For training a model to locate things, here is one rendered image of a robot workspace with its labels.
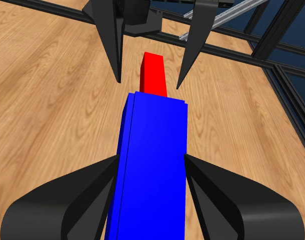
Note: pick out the silver aluminium rail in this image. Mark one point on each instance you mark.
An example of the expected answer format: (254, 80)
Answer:
(227, 15)

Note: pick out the black table frame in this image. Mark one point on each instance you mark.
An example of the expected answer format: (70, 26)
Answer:
(230, 53)

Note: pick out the thin red peg bar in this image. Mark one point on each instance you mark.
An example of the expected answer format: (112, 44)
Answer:
(155, 75)

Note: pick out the blue hollow socket block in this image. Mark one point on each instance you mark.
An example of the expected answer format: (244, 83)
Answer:
(152, 162)

